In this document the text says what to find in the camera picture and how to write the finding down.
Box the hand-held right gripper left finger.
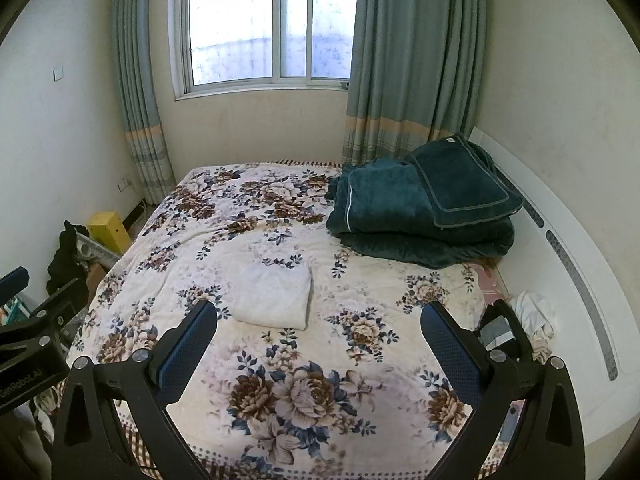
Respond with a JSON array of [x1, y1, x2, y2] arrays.
[[51, 299, 219, 480]]

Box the cardboard box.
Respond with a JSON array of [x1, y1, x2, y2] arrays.
[[86, 260, 109, 307]]

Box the yellow box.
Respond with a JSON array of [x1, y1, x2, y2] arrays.
[[88, 211, 132, 254]]

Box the silver metal frame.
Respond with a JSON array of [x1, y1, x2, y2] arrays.
[[75, 236, 121, 267]]

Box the floral blanket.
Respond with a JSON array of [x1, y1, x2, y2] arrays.
[[67, 160, 506, 480]]

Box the black cloth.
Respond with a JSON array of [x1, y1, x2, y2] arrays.
[[46, 219, 91, 297]]

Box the pink sheet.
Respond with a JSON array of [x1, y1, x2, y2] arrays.
[[469, 259, 512, 307]]

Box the dark green pillow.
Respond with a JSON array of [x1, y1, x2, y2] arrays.
[[404, 132, 525, 229]]

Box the window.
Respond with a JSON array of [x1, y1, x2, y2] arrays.
[[167, 0, 362, 102]]

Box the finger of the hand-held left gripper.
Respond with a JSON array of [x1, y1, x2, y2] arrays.
[[0, 277, 89, 351], [0, 267, 30, 307]]

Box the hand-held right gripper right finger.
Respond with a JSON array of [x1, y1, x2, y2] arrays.
[[420, 301, 586, 480]]

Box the dark garment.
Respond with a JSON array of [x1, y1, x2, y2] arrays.
[[474, 299, 537, 362]]

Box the dark green quilt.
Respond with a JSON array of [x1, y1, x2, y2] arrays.
[[326, 156, 516, 269]]

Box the white crumpled clothes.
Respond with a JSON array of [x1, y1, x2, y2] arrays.
[[509, 289, 557, 342]]

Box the white headboard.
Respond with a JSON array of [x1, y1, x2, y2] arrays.
[[469, 126, 640, 448]]

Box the white cloth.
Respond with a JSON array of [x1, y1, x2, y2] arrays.
[[230, 262, 313, 331]]

